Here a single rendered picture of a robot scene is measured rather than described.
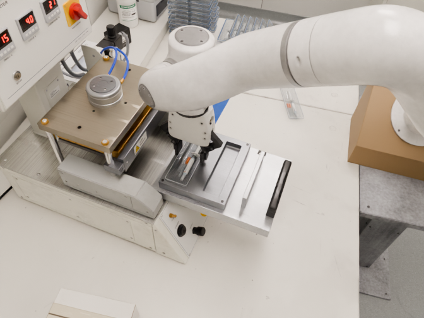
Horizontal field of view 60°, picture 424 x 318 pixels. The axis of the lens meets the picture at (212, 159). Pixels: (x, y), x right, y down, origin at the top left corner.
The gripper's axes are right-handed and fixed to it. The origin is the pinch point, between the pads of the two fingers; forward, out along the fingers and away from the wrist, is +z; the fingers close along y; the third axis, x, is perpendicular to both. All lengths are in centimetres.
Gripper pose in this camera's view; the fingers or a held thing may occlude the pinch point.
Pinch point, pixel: (190, 151)
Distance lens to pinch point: 89.5
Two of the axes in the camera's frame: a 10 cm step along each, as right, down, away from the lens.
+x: -3.6, 7.2, -6.0
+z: -0.5, 6.3, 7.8
